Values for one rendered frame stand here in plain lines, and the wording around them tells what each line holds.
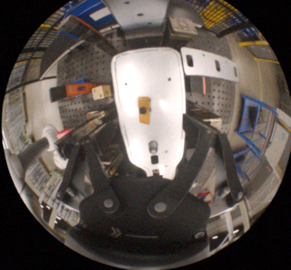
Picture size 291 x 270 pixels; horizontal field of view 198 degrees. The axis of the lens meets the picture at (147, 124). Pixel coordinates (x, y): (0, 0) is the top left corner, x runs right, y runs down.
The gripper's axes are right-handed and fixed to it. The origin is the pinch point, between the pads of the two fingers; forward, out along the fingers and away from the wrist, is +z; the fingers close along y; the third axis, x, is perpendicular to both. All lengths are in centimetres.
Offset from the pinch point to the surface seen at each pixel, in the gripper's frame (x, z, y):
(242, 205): -562, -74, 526
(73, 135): 0.7, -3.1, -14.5
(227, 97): -1, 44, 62
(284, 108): 16, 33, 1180
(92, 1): 50, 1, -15
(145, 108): 0.3, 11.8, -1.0
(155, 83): 7.3, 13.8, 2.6
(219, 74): 11.3, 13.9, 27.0
